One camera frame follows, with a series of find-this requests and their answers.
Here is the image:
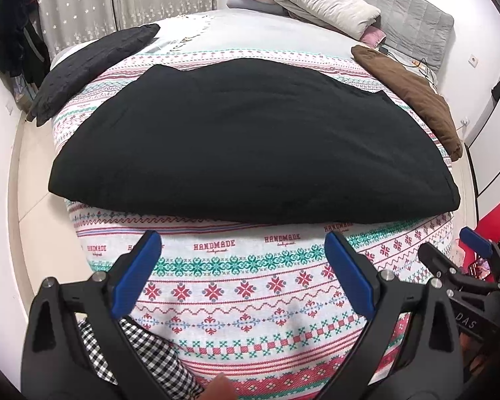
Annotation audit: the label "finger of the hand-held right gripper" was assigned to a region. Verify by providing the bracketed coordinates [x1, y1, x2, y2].
[418, 242, 473, 286]
[459, 227, 500, 261]

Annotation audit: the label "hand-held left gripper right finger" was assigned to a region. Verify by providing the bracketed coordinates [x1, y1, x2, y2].
[312, 230, 467, 400]

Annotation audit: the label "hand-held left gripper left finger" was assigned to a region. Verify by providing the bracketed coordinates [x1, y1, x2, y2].
[21, 230, 167, 400]

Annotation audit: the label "black snap-button jacket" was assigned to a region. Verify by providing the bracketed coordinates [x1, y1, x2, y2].
[49, 59, 461, 225]

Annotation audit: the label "dark hanging clothes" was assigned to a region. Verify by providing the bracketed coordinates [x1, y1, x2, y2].
[0, 0, 51, 88]

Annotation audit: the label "person's left hand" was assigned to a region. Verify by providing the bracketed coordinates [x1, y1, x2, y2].
[200, 373, 238, 400]

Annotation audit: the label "smartphone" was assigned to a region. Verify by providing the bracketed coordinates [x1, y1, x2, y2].
[469, 258, 491, 279]

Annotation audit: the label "black-white checkered clothing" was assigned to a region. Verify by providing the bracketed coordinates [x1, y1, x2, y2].
[78, 317, 205, 400]

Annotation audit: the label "white wardrobe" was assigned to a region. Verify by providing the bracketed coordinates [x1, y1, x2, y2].
[462, 54, 500, 217]

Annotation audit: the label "patterned knit-print blanket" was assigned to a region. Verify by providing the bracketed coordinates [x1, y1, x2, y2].
[52, 46, 455, 400]

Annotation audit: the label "brown folded garment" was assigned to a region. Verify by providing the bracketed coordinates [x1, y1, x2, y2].
[351, 45, 464, 162]

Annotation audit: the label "small pink pillow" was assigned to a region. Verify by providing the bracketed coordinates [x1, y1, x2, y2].
[360, 25, 387, 48]

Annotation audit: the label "grey padded headboard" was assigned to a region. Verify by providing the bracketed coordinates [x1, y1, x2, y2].
[312, 0, 455, 71]

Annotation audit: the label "grey star-print curtain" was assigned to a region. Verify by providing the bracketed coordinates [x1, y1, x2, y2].
[27, 0, 217, 57]

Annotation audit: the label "folded grey cloth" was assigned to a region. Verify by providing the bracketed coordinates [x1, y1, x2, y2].
[226, 0, 288, 16]

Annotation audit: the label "charger cable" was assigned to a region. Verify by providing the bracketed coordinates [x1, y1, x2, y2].
[379, 46, 436, 80]

